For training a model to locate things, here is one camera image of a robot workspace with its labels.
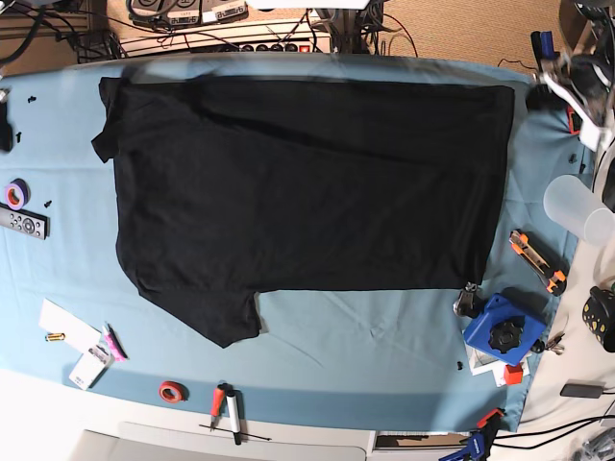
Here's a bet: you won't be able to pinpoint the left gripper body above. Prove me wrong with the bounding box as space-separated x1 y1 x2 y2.
536 54 614 149

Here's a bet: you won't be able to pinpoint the black graphic t-shirt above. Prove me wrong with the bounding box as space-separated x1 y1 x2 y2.
92 76 515 348

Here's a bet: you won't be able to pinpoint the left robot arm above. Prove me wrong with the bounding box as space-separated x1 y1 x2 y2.
526 1 614 153

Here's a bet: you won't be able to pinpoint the orange black clamp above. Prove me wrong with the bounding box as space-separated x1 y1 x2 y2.
566 106 582 135

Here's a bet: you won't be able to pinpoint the blue black clamp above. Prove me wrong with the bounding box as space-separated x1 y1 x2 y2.
529 31 559 72

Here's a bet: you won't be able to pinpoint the purple tape roll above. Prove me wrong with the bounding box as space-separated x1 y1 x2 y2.
4 179 30 210

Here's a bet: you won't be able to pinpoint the black remote control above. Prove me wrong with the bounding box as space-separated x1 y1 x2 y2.
0 204 50 240

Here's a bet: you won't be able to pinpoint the translucent plastic cup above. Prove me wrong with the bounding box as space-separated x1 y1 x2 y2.
543 175 614 247

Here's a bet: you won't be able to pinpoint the orange black utility knife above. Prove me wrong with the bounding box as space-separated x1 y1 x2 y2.
508 230 567 297

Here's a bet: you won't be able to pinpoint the light blue table cloth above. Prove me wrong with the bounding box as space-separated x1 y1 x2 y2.
1 53 593 430

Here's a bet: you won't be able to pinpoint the brass cylinder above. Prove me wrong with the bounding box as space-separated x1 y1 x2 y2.
45 333 66 342

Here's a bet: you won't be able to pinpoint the white paper sheet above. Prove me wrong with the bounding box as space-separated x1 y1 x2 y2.
38 299 102 352

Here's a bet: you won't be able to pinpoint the black yellow dotted mug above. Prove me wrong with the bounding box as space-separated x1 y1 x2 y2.
582 286 615 353

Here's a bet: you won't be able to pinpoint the metal carabiner keys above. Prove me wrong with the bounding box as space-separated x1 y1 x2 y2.
453 282 479 319

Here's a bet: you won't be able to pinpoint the blue box with knob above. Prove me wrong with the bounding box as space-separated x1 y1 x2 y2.
463 293 547 366

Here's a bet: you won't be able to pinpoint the black power strip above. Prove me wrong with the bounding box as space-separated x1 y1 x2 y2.
189 40 329 53

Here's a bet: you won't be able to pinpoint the pink tube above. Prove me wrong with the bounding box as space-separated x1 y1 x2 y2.
103 324 128 362

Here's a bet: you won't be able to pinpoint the white card packet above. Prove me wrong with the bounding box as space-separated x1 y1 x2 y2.
68 345 113 390

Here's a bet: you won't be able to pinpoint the red cube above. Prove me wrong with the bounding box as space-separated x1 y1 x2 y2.
504 364 524 386

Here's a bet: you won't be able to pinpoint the white paper under box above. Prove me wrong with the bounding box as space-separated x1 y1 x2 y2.
465 346 529 387

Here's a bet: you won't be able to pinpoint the black power adapter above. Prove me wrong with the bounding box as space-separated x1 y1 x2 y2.
559 381 604 399

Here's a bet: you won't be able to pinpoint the red tape roll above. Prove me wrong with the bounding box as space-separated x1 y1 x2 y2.
159 380 185 404

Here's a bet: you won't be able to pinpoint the white black marker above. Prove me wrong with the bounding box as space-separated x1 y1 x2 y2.
226 389 242 446

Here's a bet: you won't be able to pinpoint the blue orange clamp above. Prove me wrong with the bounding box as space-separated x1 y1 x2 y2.
440 408 504 461

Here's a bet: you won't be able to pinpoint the black zip tie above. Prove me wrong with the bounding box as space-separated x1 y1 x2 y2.
198 425 273 442

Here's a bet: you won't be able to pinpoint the red handled screwdriver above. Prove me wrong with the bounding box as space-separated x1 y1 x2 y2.
209 382 226 431

